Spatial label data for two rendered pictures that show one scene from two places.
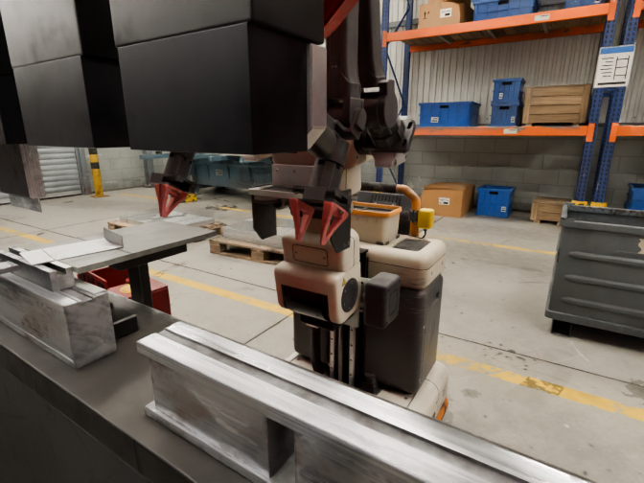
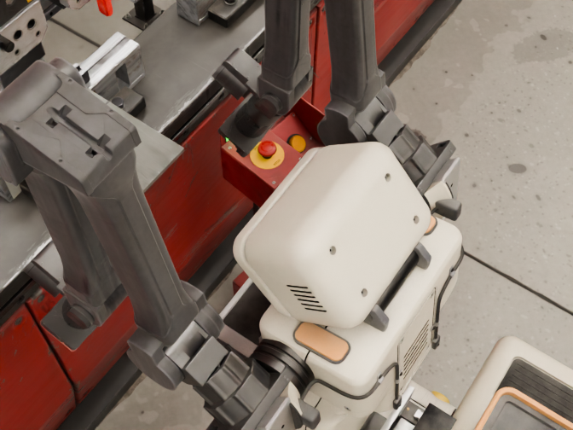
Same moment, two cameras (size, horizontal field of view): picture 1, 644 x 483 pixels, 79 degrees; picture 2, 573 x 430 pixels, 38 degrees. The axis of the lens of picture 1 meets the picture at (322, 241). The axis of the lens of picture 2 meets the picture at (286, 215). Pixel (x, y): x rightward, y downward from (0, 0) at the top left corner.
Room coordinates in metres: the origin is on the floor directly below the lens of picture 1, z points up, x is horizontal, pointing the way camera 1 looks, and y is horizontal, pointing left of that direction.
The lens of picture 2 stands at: (1.06, -0.52, 2.21)
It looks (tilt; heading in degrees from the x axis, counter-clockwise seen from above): 58 degrees down; 91
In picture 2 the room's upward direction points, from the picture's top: 1 degrees clockwise
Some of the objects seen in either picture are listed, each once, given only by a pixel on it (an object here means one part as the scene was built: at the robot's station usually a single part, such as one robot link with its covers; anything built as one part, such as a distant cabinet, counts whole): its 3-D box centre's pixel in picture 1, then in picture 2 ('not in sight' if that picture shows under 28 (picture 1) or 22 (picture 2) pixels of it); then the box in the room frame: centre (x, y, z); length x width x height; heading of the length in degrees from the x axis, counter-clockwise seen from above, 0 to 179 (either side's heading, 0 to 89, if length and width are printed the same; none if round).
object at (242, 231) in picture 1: (280, 232); not in sight; (3.88, 0.42, 0.20); 1.01 x 0.63 x 0.12; 61
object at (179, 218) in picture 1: (166, 219); not in sight; (4.60, 1.86, 0.17); 0.99 x 0.63 x 0.05; 56
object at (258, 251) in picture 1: (281, 244); not in sight; (3.88, 0.42, 0.07); 1.20 x 0.81 x 0.14; 61
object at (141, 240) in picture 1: (128, 241); (95, 147); (0.70, 0.36, 1.00); 0.26 x 0.18 x 0.01; 147
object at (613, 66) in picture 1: (613, 66); not in sight; (4.59, -3.15, 1.86); 0.32 x 0.01 x 0.42; 58
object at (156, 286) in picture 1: (125, 294); (279, 148); (1.02, 0.55, 0.75); 0.20 x 0.16 x 0.18; 49
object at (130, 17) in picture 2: not in sight; (145, 14); (0.49, 1.66, 0.01); 0.12 x 0.12 x 0.03; 57
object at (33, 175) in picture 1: (19, 176); (17, 59); (0.57, 0.44, 1.13); 0.10 x 0.02 x 0.10; 57
